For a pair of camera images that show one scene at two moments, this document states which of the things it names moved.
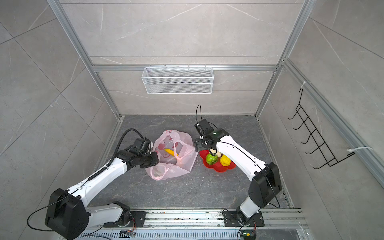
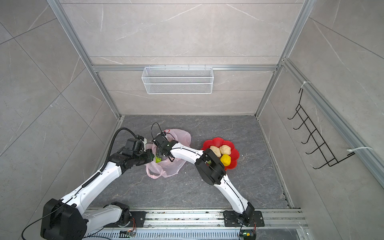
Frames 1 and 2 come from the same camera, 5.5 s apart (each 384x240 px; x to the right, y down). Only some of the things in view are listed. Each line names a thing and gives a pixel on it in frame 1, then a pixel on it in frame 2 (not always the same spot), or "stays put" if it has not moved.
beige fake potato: (218, 154) stays put
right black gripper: (198, 145) → (160, 150)
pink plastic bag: (170, 166) stays put
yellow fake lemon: (225, 160) stays put
